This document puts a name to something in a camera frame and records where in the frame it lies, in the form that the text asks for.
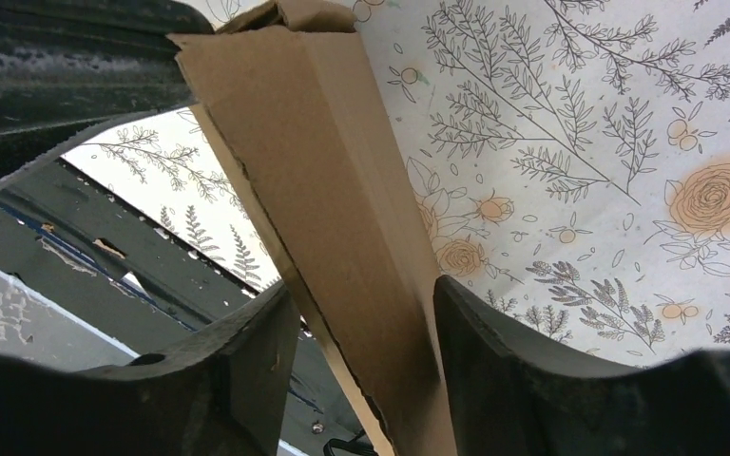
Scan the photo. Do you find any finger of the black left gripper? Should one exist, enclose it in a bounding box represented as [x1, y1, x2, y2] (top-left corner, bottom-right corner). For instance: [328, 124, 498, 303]
[0, 1, 214, 190]

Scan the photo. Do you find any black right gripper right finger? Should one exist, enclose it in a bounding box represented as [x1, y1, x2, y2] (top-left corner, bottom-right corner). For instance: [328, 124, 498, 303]
[433, 275, 730, 455]

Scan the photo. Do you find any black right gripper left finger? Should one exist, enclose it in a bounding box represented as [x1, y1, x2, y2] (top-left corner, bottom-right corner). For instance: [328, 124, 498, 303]
[0, 282, 299, 455]

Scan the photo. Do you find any cardboard box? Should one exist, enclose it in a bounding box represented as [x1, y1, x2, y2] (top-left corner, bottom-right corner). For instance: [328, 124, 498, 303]
[171, 1, 456, 455]

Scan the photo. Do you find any floral patterned table mat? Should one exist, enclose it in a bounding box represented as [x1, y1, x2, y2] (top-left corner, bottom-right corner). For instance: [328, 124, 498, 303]
[64, 1, 730, 367]

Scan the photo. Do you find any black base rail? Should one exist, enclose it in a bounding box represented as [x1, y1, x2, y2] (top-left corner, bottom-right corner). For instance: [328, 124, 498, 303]
[0, 157, 379, 456]

